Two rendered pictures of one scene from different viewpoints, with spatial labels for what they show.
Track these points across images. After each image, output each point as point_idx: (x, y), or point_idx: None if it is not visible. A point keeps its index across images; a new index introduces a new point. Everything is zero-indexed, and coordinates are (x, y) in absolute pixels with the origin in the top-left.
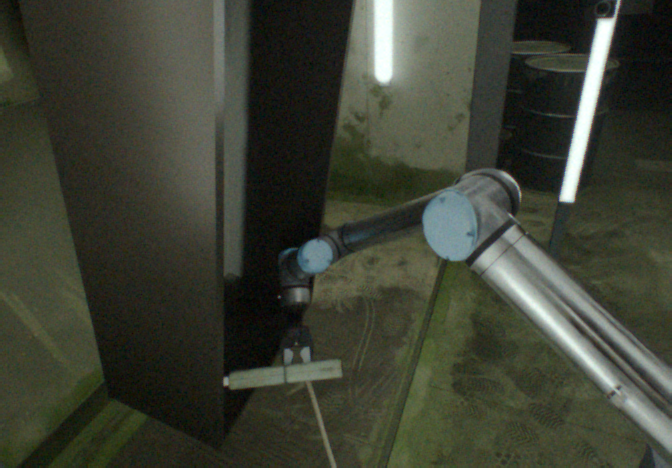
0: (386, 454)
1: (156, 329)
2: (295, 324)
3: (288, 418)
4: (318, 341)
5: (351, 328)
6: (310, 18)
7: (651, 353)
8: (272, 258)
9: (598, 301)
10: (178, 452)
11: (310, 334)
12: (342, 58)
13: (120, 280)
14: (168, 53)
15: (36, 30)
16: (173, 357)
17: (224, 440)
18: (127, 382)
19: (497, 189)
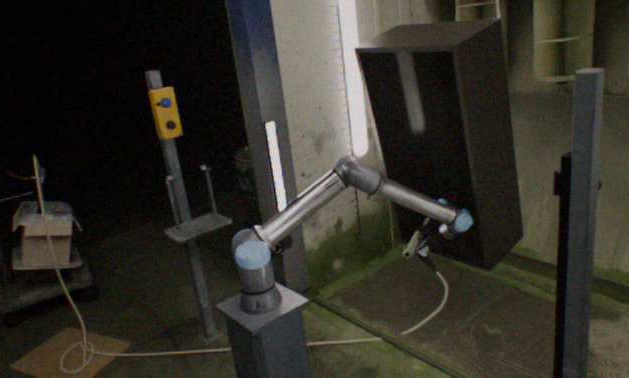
0: (419, 354)
1: (404, 177)
2: (422, 226)
3: (464, 322)
4: (535, 346)
5: (547, 368)
6: (478, 90)
7: (287, 206)
8: (503, 232)
9: (304, 194)
10: (459, 286)
11: (545, 344)
12: (468, 115)
13: (409, 154)
14: (373, 84)
15: (403, 70)
16: None
17: (459, 299)
18: None
19: (346, 163)
